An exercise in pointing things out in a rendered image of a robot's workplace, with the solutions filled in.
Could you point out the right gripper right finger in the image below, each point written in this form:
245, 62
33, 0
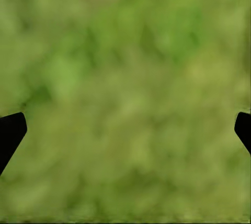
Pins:
243, 129

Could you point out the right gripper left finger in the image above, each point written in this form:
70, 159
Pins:
12, 130

